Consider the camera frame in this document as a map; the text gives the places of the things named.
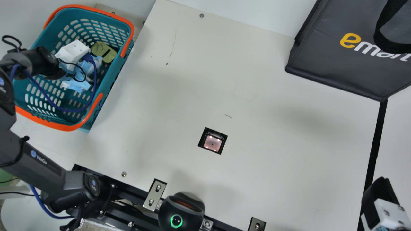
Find black cable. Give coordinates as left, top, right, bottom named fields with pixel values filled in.
left=1, top=35, right=23, bottom=54

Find olive rectangular tin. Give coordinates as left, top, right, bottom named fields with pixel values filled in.
left=91, top=41, right=118, bottom=64

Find black device with green light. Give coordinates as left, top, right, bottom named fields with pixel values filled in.
left=158, top=192, right=206, bottom=230

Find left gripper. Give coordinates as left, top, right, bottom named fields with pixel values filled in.
left=59, top=55, right=104, bottom=78

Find small square scanner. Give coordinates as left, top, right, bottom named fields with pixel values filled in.
left=198, top=127, right=228, bottom=155

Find blue cable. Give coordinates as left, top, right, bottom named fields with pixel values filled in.
left=10, top=54, right=98, bottom=113
left=29, top=184, right=75, bottom=220

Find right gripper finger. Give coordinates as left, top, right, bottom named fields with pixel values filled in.
left=361, top=176, right=411, bottom=231

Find black strip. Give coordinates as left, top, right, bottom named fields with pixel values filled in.
left=357, top=99, right=388, bottom=231

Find teal shopping basket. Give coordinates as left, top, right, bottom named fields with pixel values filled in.
left=12, top=4, right=135, bottom=132

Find pale blue wet wipes pack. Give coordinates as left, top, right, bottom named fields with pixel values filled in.
left=60, top=76, right=94, bottom=94

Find dark grey bag with straps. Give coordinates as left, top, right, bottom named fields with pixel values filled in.
left=285, top=0, right=411, bottom=102

